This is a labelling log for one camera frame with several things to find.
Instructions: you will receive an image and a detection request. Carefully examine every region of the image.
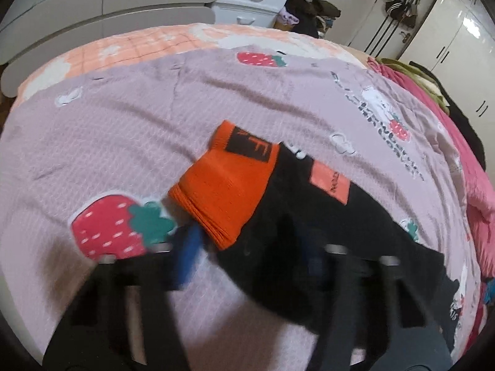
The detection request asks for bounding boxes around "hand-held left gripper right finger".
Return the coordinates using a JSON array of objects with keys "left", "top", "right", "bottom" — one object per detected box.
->
[{"left": 293, "top": 220, "right": 454, "bottom": 371}]

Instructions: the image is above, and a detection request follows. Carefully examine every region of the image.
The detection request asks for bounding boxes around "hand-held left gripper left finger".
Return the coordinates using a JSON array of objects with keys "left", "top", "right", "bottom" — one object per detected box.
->
[{"left": 42, "top": 225, "right": 206, "bottom": 371}]

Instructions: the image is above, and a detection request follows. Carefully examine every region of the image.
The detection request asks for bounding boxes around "black garment with orange sleeve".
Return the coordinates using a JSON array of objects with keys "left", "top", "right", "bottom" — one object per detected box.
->
[{"left": 168, "top": 121, "right": 470, "bottom": 352}]

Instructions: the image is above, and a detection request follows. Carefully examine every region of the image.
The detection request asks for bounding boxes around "pile of dark clothes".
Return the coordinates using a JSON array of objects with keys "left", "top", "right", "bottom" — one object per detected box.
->
[{"left": 273, "top": 0, "right": 343, "bottom": 39}]

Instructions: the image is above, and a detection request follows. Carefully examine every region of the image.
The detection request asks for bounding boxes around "strawberry printed pink bedsheet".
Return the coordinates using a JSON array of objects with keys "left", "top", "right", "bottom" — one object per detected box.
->
[{"left": 0, "top": 23, "right": 484, "bottom": 368}]

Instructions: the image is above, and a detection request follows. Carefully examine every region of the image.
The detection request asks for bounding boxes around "pink quilt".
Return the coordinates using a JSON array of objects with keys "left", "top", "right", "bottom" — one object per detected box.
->
[{"left": 367, "top": 58, "right": 495, "bottom": 279}]

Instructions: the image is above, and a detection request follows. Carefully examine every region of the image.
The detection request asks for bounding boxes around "black cloth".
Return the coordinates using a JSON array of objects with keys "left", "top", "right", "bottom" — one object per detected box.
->
[{"left": 410, "top": 61, "right": 489, "bottom": 171}]

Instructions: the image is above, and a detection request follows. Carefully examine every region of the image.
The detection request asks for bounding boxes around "green blanket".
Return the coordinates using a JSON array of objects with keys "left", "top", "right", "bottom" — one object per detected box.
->
[{"left": 377, "top": 58, "right": 451, "bottom": 114}]

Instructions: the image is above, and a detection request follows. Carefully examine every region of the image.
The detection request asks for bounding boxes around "purple cloth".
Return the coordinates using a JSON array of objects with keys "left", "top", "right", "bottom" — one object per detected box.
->
[{"left": 280, "top": 6, "right": 302, "bottom": 24}]

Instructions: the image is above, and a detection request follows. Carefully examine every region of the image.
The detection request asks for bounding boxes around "door with hanging bags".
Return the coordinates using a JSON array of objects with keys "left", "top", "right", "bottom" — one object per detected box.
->
[{"left": 348, "top": 0, "right": 442, "bottom": 61}]

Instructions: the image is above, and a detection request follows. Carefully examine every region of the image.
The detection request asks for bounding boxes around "white wardrobe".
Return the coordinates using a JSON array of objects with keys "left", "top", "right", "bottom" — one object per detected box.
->
[{"left": 406, "top": 0, "right": 495, "bottom": 132}]

